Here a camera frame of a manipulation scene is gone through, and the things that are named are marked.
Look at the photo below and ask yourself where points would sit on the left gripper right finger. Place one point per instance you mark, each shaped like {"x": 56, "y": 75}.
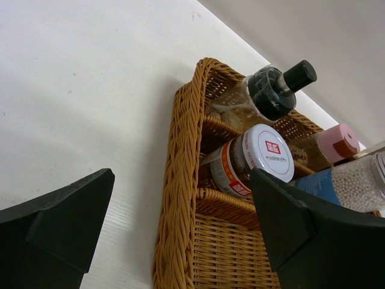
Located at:
{"x": 313, "y": 243}

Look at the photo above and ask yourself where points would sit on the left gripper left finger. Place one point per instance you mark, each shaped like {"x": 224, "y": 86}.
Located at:
{"x": 49, "y": 241}

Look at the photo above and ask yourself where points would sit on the brown wicker divided tray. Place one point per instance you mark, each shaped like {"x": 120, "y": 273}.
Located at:
{"x": 206, "y": 238}

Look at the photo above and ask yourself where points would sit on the white lid spice jar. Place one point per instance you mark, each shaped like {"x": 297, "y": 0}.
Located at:
{"x": 228, "y": 168}

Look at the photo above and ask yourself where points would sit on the black cap spice bottle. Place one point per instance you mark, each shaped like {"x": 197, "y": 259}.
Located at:
{"x": 263, "y": 97}

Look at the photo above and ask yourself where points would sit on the pink cap spice jar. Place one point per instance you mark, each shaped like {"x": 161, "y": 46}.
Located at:
{"x": 323, "y": 149}

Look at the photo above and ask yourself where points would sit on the white jar silver lid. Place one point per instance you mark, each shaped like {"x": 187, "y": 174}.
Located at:
{"x": 357, "y": 185}

